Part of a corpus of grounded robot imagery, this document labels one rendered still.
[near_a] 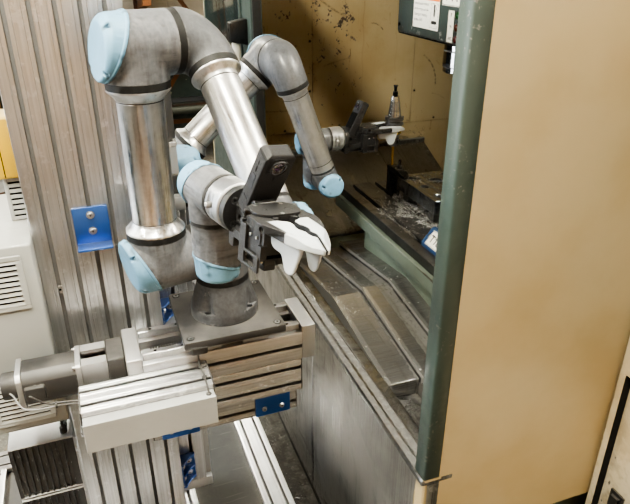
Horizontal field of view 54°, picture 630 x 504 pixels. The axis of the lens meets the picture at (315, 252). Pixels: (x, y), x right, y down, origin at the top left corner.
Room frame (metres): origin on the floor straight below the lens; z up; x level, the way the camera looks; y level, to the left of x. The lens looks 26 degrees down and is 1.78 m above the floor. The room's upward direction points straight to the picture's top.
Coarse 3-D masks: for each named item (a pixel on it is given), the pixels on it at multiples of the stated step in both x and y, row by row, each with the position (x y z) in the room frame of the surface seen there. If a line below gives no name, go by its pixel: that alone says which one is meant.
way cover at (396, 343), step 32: (352, 256) 2.11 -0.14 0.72; (320, 288) 1.87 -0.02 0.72; (352, 288) 1.83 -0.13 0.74; (384, 288) 1.80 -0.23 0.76; (352, 320) 1.65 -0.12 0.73; (384, 320) 1.63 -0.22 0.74; (416, 320) 1.64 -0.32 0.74; (384, 352) 1.51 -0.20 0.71; (416, 352) 1.49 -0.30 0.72; (416, 384) 1.41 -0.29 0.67
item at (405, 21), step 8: (400, 0) 2.17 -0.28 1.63; (408, 0) 2.12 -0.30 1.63; (440, 0) 1.93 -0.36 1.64; (400, 8) 2.16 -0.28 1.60; (408, 8) 2.11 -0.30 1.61; (440, 8) 1.93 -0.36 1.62; (448, 8) 1.89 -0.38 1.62; (456, 8) 1.85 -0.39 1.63; (400, 16) 2.16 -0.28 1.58; (408, 16) 2.11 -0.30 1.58; (440, 16) 1.92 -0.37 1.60; (400, 24) 2.16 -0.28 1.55; (408, 24) 2.11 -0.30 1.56; (440, 24) 1.92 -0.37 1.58; (400, 32) 2.17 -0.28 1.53; (408, 32) 2.10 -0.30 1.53; (416, 32) 2.05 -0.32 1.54; (424, 32) 2.01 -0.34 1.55; (432, 32) 1.96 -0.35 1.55; (440, 32) 1.92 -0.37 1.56; (432, 40) 1.97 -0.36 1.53; (440, 40) 1.91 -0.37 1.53
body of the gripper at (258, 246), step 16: (240, 192) 0.83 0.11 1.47; (224, 208) 0.81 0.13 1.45; (240, 208) 0.81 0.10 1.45; (256, 208) 0.76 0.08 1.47; (272, 208) 0.77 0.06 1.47; (288, 208) 0.78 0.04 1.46; (224, 224) 0.81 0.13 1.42; (240, 224) 0.77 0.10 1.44; (240, 240) 0.77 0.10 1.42; (256, 240) 0.74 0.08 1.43; (240, 256) 0.76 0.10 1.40; (256, 256) 0.73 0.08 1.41; (272, 256) 0.75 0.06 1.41; (256, 272) 0.73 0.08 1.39
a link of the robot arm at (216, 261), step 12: (192, 228) 0.90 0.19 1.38; (204, 228) 0.89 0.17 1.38; (216, 228) 0.89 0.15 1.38; (192, 240) 0.91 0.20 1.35; (204, 240) 0.89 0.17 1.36; (216, 240) 0.89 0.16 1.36; (228, 240) 0.89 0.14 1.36; (192, 252) 0.92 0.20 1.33; (204, 252) 0.89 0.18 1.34; (216, 252) 0.89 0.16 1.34; (228, 252) 0.89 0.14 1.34; (204, 264) 0.89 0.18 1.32; (216, 264) 0.88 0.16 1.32; (228, 264) 0.89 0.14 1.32; (240, 264) 0.93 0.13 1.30; (204, 276) 0.89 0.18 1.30; (216, 276) 0.89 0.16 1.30; (228, 276) 0.89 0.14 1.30
